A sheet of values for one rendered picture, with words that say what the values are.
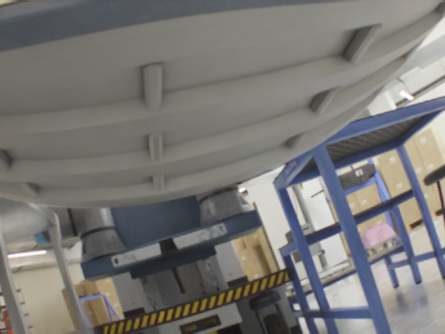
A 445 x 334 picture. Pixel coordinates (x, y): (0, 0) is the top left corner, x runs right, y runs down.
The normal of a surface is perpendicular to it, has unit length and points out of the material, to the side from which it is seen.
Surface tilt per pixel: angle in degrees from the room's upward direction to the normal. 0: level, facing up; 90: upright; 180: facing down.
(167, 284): 90
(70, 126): 119
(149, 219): 90
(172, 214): 90
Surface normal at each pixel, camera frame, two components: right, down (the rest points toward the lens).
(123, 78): 0.20, 0.94
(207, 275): 0.14, -0.30
